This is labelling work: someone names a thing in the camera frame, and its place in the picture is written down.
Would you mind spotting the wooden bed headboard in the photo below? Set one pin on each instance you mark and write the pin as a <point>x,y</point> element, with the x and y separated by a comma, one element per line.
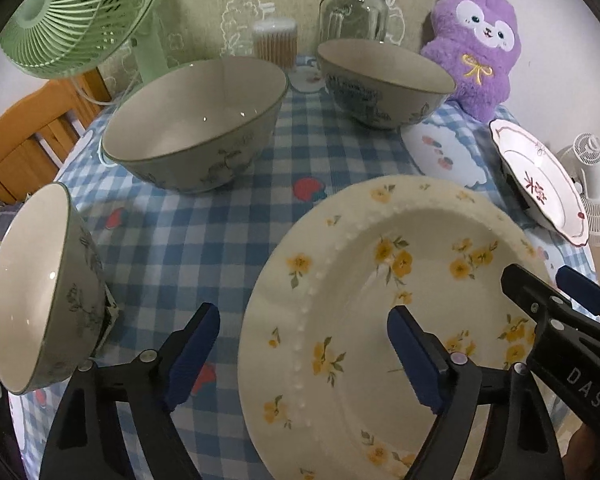
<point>25,130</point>

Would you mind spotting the cotton swab container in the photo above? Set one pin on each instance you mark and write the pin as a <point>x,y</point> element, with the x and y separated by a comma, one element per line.
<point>275,40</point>

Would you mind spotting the glass jar with dark lid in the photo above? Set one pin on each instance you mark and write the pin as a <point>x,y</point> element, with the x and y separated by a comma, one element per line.
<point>355,15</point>

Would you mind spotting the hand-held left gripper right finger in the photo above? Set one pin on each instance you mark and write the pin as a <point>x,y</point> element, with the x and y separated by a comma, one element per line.
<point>412,360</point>

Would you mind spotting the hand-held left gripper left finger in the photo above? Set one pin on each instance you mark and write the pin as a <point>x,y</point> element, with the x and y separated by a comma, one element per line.
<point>192,360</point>

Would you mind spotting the white standing fan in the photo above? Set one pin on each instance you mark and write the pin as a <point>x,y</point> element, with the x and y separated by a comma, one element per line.
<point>595,170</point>

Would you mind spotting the purple plush toy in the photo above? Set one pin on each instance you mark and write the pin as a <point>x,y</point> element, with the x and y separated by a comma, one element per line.
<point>475,60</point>

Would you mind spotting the green desk fan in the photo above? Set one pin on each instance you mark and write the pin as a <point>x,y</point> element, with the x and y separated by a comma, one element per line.
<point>80,10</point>

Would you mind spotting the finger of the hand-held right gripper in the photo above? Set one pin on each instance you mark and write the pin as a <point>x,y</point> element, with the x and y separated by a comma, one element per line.
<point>582,287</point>
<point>525,287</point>

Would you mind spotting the white red-rimmed plate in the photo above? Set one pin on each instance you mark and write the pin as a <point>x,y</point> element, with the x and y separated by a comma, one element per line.
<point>535,170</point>

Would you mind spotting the blue floral ceramic bowl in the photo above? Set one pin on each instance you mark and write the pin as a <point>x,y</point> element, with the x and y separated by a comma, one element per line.
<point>380,65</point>

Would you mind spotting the green-rimmed floral ceramic bowl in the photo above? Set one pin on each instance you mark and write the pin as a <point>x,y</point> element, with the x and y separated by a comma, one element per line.
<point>25,285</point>
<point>190,115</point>

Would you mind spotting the blue checked tablecloth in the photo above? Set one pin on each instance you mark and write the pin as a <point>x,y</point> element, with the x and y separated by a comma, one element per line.
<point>260,160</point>

